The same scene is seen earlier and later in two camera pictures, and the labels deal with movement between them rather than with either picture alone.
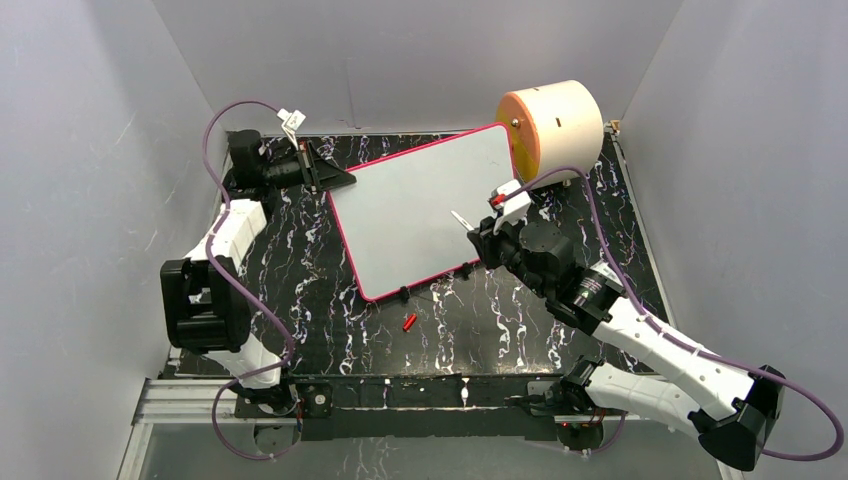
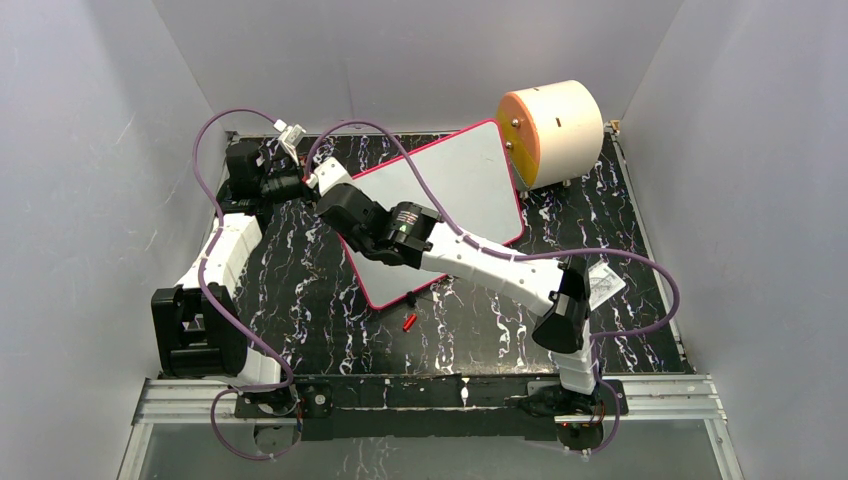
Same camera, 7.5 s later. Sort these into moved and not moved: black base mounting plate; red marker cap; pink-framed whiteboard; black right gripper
Moved: black right gripper
Not moved: red marker cap; black base mounting plate; pink-framed whiteboard
